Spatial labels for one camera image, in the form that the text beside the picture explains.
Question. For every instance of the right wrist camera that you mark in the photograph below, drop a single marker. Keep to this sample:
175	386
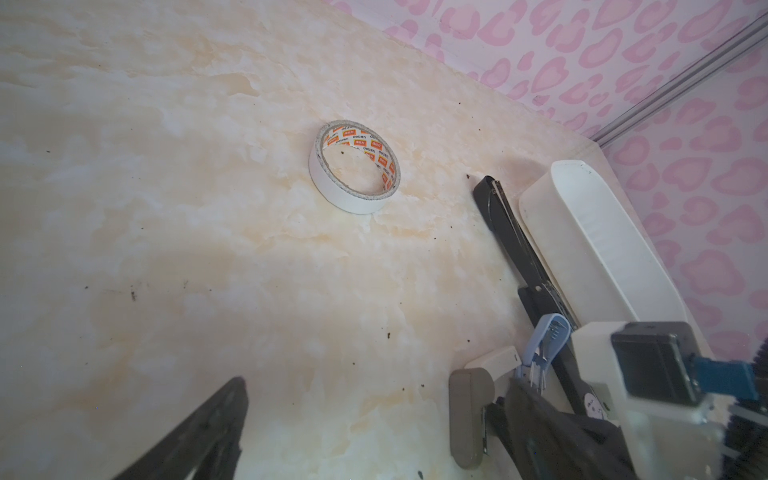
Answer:
683	415

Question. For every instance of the blue staple box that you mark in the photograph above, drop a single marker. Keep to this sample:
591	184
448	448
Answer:
551	334

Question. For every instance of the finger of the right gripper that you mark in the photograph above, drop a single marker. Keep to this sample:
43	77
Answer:
594	440

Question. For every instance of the beige staple box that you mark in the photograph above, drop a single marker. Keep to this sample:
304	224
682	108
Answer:
471	389

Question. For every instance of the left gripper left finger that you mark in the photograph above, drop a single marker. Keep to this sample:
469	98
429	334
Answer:
205	445

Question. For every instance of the black stapler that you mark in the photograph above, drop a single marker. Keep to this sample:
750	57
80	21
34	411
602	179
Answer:
538	294

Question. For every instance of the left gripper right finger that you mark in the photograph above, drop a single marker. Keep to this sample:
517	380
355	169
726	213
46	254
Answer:
538	438

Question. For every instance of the white plastic tray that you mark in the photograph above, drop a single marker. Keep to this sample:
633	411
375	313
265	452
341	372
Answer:
597	257

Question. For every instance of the clear tape roll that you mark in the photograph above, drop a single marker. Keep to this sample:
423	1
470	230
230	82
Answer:
353	167

